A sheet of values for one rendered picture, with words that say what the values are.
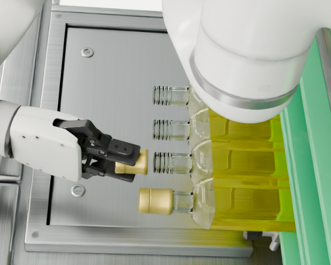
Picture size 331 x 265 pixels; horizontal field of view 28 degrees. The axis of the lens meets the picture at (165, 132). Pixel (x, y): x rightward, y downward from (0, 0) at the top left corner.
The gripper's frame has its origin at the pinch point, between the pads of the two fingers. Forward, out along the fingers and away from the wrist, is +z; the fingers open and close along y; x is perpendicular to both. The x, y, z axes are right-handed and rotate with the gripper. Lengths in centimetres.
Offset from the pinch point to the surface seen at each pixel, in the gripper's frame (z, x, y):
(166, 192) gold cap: 7.0, -3.7, 1.3
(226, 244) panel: 17.2, -1.9, -12.2
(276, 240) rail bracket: 23.4, -2.2, -6.2
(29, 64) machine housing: -22.7, 21.8, -13.3
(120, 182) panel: -0.9, 3.9, -12.9
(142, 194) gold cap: 4.1, -4.9, 1.3
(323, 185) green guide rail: 24.4, -4.3, 13.5
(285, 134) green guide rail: 20.5, 8.7, 3.9
